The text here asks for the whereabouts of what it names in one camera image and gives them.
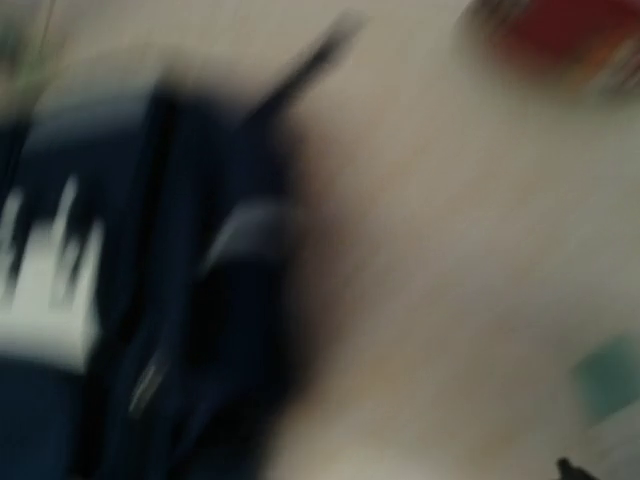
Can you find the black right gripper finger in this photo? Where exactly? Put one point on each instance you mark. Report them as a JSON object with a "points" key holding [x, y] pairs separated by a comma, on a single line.
{"points": [[568, 471]]}

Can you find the navy blue backpack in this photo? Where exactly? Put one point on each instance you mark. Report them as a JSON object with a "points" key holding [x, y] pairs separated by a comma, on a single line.
{"points": [[146, 238]]}

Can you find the teal blurred object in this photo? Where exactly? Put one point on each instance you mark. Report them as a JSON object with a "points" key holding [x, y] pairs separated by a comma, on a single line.
{"points": [[607, 378]]}

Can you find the red floral plate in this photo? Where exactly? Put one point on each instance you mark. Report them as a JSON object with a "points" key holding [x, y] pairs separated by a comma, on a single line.
{"points": [[586, 46]]}

